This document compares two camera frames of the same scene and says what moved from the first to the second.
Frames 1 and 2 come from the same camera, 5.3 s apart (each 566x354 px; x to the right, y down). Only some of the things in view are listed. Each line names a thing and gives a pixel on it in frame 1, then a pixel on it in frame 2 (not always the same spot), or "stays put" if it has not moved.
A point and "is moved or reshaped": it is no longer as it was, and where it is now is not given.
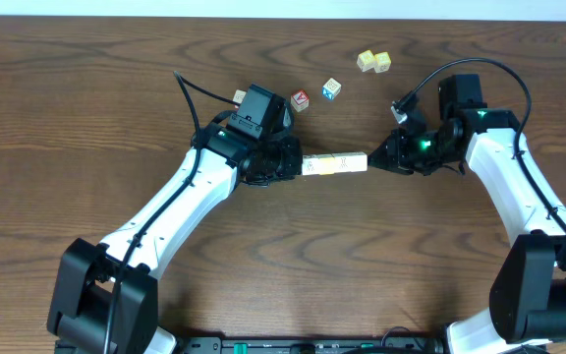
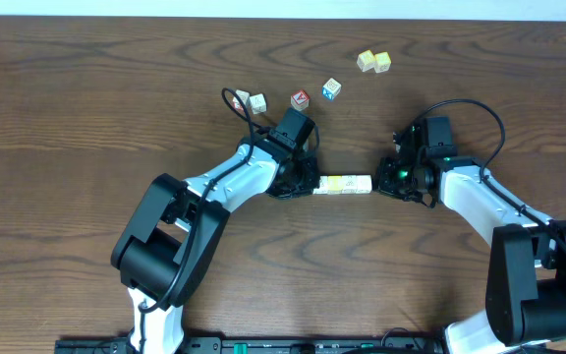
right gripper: x=397 y=161 -> x=382 y=179
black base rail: x=391 y=344 stays put
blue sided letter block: x=331 y=89 stays put
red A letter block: x=300 y=100 stays put
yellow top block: x=325 y=163 -> x=335 y=184
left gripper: x=293 y=160 -> x=303 y=179
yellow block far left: x=366 y=60 stays put
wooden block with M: x=355 y=161 -> x=364 y=183
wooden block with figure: x=343 y=162 -> x=350 y=184
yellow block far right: x=382 y=62 stays put
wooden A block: x=313 y=164 is moved or reshaped
